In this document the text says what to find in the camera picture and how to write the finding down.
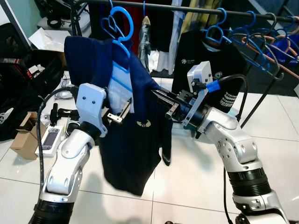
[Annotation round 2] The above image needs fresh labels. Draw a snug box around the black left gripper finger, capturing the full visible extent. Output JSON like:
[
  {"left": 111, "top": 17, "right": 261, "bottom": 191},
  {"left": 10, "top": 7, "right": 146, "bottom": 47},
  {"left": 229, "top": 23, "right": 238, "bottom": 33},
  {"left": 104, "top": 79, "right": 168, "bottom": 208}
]
[{"left": 120, "top": 99, "right": 133, "bottom": 124}]

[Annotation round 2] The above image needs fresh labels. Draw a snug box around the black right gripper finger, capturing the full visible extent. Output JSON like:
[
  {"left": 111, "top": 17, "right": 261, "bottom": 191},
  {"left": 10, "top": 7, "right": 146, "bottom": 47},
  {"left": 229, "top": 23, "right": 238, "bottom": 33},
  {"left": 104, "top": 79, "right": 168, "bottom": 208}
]
[
  {"left": 151, "top": 89, "right": 180, "bottom": 103},
  {"left": 165, "top": 102, "right": 184, "bottom": 118}
]

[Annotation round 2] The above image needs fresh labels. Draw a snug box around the navy blue shirt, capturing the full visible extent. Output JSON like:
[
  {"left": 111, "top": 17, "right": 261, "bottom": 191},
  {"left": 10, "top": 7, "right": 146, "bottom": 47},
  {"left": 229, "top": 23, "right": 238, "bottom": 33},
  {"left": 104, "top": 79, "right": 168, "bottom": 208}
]
[{"left": 63, "top": 35, "right": 174, "bottom": 196}]

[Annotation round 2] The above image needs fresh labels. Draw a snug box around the teal cloth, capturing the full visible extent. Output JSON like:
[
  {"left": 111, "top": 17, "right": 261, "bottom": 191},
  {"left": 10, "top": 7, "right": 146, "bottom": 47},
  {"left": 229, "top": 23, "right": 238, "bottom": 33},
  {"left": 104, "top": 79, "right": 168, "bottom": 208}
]
[{"left": 223, "top": 104, "right": 240, "bottom": 118}]

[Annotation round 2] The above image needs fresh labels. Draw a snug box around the grey patterned hanging garment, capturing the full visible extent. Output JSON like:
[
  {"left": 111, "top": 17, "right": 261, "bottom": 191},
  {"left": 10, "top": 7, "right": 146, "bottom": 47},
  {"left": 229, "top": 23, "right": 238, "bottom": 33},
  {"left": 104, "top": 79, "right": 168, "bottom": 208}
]
[{"left": 138, "top": 15, "right": 153, "bottom": 71}]

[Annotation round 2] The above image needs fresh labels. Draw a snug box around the white handheld device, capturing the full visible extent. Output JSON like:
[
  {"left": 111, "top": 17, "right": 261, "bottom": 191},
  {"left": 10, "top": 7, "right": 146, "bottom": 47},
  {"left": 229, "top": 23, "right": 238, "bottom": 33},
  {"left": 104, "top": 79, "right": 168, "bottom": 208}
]
[{"left": 41, "top": 127, "right": 62, "bottom": 154}]

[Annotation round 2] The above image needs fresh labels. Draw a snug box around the black printed t-shirt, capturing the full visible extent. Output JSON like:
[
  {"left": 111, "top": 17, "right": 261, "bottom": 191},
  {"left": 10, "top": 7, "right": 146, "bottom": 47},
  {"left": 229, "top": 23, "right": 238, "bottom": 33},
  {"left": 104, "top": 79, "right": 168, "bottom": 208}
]
[{"left": 172, "top": 30, "right": 249, "bottom": 112}]

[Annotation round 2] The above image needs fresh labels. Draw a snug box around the yellow olive hanging garment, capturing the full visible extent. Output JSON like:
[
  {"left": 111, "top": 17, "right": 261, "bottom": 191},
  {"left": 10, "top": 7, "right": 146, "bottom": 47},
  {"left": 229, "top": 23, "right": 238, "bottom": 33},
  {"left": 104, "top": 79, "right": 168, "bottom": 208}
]
[{"left": 180, "top": 0, "right": 206, "bottom": 33}]

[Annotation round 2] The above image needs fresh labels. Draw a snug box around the red hanging garment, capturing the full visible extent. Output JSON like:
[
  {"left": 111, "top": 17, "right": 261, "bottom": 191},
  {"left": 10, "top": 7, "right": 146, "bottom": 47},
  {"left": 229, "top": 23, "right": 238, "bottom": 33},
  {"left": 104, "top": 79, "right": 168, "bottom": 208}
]
[{"left": 125, "top": 4, "right": 145, "bottom": 45}]

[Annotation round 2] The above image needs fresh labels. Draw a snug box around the small cardboard box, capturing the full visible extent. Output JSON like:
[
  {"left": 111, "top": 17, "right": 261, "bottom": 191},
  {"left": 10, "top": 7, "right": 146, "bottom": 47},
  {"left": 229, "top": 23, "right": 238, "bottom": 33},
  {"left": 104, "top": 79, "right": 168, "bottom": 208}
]
[{"left": 10, "top": 111, "right": 42, "bottom": 160}]

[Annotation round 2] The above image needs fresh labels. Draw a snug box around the black bag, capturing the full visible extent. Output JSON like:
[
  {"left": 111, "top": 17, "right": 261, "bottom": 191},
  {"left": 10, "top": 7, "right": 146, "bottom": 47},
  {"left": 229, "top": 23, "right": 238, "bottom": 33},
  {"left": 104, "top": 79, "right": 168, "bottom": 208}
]
[{"left": 0, "top": 22, "right": 66, "bottom": 141}]

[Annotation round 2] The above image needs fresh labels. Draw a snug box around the grey side table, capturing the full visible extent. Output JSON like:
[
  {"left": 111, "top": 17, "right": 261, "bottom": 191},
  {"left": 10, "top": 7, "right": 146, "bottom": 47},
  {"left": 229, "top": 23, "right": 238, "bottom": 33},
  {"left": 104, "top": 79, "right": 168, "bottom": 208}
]
[{"left": 37, "top": 0, "right": 92, "bottom": 37}]

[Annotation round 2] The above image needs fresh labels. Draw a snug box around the white open paper box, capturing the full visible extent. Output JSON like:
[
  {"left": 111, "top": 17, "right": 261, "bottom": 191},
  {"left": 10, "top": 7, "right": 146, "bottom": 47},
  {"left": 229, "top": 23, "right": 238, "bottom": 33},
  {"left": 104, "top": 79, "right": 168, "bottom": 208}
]
[{"left": 28, "top": 27, "right": 71, "bottom": 53}]

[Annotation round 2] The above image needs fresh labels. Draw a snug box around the black metal clothes rack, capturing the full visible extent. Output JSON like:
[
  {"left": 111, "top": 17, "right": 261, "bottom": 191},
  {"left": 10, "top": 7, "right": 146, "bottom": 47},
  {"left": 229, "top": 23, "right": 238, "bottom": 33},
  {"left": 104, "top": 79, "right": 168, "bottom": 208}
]
[{"left": 70, "top": 0, "right": 299, "bottom": 129}]

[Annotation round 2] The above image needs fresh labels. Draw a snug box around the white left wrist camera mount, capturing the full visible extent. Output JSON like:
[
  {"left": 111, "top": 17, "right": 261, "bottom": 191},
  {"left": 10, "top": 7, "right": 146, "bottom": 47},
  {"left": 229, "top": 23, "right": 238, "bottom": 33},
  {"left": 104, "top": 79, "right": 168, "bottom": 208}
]
[{"left": 75, "top": 83, "right": 109, "bottom": 139}]

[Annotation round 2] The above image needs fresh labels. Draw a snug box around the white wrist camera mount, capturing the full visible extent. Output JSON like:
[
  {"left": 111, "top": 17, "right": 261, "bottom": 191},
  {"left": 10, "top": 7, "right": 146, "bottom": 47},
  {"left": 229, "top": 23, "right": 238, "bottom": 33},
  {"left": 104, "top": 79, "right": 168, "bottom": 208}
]
[
  {"left": 186, "top": 61, "right": 220, "bottom": 127},
  {"left": 75, "top": 83, "right": 109, "bottom": 139}
]

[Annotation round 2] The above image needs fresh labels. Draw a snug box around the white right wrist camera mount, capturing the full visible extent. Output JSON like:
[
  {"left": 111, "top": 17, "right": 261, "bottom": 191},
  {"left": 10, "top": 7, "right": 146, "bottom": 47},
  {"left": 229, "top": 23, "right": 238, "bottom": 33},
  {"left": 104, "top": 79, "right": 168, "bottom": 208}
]
[{"left": 186, "top": 61, "right": 220, "bottom": 127}]

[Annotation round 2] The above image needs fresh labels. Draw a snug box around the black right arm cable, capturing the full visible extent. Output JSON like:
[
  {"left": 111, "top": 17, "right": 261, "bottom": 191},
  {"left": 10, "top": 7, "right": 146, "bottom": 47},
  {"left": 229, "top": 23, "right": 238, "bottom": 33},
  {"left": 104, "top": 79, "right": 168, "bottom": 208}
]
[{"left": 213, "top": 73, "right": 249, "bottom": 123}]

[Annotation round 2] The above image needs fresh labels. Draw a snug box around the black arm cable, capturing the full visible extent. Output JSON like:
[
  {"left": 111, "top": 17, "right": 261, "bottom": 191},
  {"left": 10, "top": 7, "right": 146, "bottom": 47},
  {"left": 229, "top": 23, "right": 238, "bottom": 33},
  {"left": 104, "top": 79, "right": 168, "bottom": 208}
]
[
  {"left": 213, "top": 73, "right": 249, "bottom": 123},
  {"left": 36, "top": 85, "right": 79, "bottom": 202}
]

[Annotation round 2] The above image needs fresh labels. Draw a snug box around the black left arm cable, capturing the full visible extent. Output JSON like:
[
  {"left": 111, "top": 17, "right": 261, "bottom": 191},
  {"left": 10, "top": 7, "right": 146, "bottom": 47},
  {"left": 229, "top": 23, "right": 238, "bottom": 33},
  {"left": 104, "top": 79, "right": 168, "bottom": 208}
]
[{"left": 36, "top": 85, "right": 79, "bottom": 202}]

